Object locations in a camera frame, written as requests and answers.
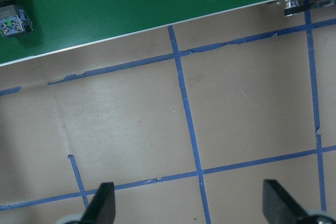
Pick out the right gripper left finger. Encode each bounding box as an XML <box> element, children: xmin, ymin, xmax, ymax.
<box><xmin>80</xmin><ymin>182</ymin><xmax>116</xmax><ymax>224</ymax></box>

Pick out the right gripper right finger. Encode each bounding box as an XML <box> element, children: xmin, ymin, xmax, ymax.
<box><xmin>262</xmin><ymin>179</ymin><xmax>312</xmax><ymax>224</ymax></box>

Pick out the red push button switch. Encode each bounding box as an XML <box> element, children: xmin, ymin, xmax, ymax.
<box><xmin>1</xmin><ymin>0</ymin><xmax>33</xmax><ymax>37</ymax></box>

